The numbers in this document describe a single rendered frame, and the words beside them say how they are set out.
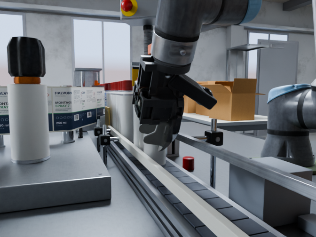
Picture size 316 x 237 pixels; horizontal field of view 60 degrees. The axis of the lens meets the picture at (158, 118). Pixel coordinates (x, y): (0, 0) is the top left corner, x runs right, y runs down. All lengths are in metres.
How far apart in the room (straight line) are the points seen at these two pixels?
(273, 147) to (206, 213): 0.56
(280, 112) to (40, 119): 0.65
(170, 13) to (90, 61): 4.85
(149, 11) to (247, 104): 1.78
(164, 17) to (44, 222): 0.39
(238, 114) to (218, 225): 2.22
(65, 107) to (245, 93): 1.88
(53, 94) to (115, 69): 4.39
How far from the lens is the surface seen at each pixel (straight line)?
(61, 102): 0.94
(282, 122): 0.86
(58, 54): 5.27
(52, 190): 0.58
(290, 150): 0.86
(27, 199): 0.58
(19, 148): 0.72
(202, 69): 5.89
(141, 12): 0.96
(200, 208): 0.35
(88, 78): 1.23
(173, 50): 0.44
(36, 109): 0.71
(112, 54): 5.31
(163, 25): 0.44
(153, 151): 0.61
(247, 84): 2.55
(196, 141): 0.50
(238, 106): 2.51
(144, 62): 0.46
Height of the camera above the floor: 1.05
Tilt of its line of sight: 6 degrees down
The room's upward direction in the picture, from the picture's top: straight up
